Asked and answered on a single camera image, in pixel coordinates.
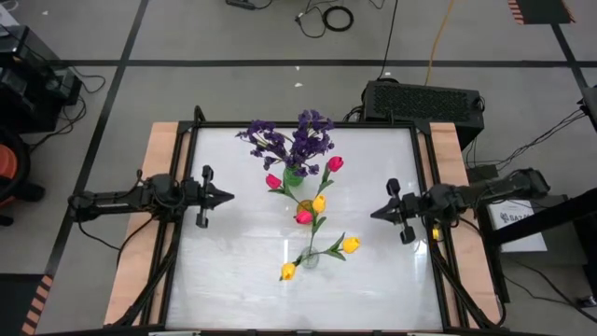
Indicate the orange black round machine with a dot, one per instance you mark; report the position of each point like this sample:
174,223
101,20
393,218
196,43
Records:
9,172

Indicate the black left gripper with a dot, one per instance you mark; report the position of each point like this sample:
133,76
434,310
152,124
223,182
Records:
196,196

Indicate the amber glass vase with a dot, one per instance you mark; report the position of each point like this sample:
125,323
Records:
304,205

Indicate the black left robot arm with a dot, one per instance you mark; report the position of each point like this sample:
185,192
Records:
116,200

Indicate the yellow artificial tulip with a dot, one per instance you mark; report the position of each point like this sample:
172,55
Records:
319,204
288,271
351,244

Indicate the white printed sheet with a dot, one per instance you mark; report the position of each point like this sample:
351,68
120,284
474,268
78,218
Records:
517,224

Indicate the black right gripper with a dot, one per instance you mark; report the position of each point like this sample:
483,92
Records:
415,205

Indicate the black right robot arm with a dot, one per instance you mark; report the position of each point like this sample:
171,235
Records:
494,189

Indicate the red artificial tulip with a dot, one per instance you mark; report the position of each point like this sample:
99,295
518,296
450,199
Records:
273,181
335,163
304,217

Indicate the black computer case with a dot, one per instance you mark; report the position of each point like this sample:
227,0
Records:
420,105

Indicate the black power strip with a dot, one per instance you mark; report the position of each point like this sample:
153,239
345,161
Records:
240,4

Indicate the purple artificial flower bunch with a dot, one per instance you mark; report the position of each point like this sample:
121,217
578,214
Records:
310,140
275,139

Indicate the green glass vase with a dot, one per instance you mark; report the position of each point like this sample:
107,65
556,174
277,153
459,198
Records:
291,179

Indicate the black equipment cart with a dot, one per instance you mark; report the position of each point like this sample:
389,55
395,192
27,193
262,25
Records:
32,79

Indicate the hazard-striped black floor mat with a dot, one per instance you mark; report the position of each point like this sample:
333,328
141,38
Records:
541,10
23,303

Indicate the clear ribbed glass jar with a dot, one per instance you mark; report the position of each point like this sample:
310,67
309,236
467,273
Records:
308,260

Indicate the black side table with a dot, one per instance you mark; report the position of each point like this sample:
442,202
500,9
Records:
569,261

